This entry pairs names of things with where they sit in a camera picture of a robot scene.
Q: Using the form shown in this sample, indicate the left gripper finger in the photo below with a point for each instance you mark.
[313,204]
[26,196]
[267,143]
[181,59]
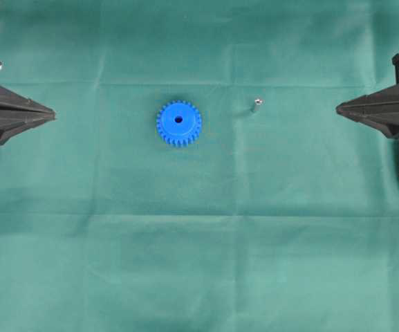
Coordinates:
[13,123]
[12,101]

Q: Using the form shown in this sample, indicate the small silver metal shaft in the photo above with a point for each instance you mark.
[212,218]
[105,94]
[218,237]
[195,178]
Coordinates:
[257,104]

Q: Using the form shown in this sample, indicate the green table cloth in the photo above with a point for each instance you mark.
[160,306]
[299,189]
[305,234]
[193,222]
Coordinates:
[286,219]

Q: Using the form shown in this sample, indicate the blue plastic gear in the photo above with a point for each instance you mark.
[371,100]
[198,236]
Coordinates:
[179,123]

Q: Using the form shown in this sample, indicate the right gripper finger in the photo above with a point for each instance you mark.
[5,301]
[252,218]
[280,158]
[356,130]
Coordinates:
[385,97]
[390,131]

